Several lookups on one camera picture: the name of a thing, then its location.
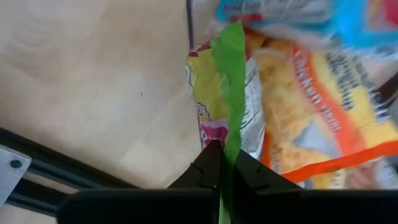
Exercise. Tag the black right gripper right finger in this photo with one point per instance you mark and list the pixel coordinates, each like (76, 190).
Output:
(252, 174)

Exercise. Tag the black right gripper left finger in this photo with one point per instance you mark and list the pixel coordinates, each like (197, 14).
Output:
(205, 168)

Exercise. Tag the lime chili shrimp ramen packet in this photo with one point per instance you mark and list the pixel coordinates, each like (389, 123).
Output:
(231, 77)

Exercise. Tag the orange chicken ramen packet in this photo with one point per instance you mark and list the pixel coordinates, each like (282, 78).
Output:
(326, 109)

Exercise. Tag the blue ramen packet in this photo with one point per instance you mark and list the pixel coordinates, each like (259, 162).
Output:
(351, 25)

